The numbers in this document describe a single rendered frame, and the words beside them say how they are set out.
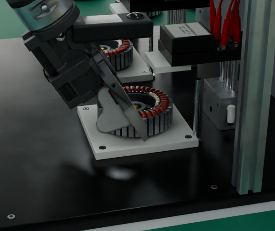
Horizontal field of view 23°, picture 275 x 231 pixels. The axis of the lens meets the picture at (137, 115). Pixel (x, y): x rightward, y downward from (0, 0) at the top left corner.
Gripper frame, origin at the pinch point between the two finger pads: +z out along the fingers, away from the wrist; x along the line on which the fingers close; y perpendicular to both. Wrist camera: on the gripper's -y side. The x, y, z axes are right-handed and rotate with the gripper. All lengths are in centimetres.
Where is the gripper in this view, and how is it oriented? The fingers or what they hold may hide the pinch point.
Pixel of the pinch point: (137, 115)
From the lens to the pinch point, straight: 99.2
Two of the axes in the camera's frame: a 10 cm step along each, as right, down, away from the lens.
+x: 2.5, 4.4, -8.6
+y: -8.4, 5.4, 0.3
